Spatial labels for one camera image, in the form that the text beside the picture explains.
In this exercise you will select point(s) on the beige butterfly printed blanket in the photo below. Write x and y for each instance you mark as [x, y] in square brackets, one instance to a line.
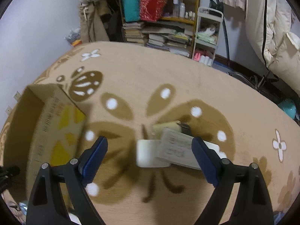
[140, 75]

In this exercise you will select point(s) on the hanging beige clothing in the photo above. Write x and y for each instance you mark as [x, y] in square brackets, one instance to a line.
[93, 23]

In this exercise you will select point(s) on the white box with paper label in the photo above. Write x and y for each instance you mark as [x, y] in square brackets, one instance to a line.
[178, 145]

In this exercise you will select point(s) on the red patterned bag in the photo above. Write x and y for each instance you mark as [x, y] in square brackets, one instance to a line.
[153, 4]

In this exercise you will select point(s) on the black metal stand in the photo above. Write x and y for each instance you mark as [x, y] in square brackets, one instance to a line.
[264, 82]

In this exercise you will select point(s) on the clear plastic bottle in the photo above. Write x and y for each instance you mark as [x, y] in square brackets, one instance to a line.
[176, 8]

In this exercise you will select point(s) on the cream duvet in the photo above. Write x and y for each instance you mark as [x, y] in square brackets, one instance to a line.
[276, 28]

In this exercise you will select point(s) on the teal round object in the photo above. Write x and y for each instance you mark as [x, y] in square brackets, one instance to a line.
[287, 109]

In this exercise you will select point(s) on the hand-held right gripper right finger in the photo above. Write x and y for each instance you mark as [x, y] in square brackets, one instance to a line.
[206, 161]

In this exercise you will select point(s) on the white wall socket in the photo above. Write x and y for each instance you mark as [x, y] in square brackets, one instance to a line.
[17, 95]
[8, 109]

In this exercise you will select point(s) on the bag of plush toys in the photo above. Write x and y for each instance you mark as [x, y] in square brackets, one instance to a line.
[73, 38]

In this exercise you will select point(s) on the teal bag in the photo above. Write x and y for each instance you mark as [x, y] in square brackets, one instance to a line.
[131, 7]

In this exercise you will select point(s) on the white plastic bottle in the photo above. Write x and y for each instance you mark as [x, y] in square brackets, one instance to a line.
[182, 10]

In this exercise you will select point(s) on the brown cardboard box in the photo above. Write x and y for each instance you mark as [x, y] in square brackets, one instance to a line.
[46, 133]

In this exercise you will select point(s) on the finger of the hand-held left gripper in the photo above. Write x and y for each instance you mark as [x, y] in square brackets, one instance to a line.
[8, 172]

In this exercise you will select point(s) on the stack of old books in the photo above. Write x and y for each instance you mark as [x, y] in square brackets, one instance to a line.
[133, 34]

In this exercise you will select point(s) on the white rounded case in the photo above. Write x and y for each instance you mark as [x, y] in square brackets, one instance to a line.
[147, 153]

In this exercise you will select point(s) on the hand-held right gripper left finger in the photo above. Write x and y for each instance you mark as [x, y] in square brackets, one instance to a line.
[93, 159]

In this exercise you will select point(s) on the pile of books and papers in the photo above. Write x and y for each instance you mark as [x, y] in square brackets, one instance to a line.
[168, 43]

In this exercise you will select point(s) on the pale yellow box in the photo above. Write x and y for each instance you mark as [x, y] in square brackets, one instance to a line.
[166, 126]

